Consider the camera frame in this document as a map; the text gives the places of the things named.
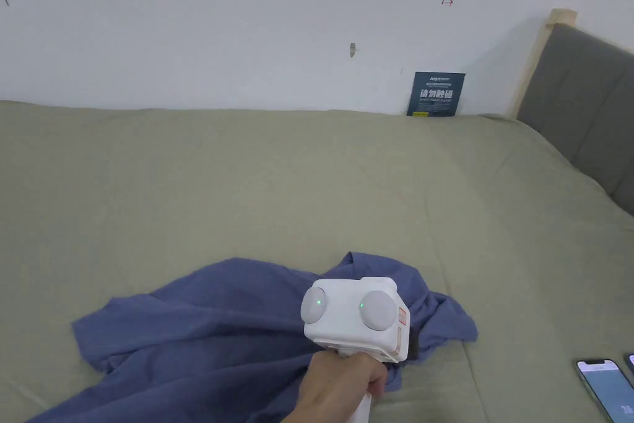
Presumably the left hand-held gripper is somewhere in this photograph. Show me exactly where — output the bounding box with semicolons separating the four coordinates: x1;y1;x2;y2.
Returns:
300;276;422;423

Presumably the dark blue shirt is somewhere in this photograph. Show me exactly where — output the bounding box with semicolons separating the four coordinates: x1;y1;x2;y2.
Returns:
24;251;479;423

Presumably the person's left hand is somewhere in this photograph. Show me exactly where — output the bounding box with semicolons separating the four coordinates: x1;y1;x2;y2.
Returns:
274;349;391;423

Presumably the bed with pale green sheet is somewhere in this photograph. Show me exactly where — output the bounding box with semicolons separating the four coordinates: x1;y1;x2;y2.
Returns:
0;100;634;423

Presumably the dark blue printed card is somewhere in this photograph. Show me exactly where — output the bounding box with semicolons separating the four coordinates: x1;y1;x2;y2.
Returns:
406;71;467;118

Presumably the grey padded headboard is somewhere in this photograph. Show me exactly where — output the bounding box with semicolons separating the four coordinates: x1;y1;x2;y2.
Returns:
510;8;634;218

